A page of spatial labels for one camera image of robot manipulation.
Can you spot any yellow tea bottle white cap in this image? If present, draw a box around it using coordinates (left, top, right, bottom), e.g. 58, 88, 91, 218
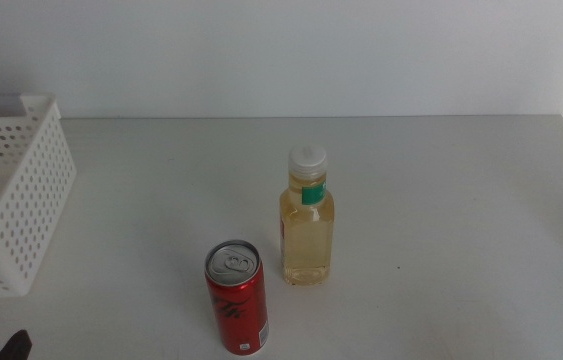
278, 144, 336, 287

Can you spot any white perforated plastic basket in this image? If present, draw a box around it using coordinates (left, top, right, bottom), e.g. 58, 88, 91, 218
0, 92, 78, 300

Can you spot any red soda can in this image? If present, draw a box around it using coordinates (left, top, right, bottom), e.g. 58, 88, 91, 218
204, 239, 270, 357

